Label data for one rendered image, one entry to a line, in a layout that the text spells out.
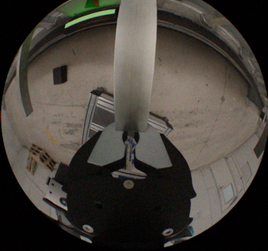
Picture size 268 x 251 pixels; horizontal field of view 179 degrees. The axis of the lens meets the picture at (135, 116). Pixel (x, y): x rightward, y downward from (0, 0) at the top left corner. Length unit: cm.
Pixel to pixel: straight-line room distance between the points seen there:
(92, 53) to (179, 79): 92
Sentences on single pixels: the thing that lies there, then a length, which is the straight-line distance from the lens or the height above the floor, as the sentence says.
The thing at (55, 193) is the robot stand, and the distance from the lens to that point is 36.
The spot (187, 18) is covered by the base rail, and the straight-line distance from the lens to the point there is 33.
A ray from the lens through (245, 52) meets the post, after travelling 53.
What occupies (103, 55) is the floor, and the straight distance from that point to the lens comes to 98.
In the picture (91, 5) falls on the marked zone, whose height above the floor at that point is 73.
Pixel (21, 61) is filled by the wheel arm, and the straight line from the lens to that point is 26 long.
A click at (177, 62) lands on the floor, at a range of 103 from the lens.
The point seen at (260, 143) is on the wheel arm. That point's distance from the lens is 24.
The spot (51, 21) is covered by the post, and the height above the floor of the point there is 74.
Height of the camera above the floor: 93
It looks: 59 degrees down
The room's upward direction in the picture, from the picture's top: 180 degrees clockwise
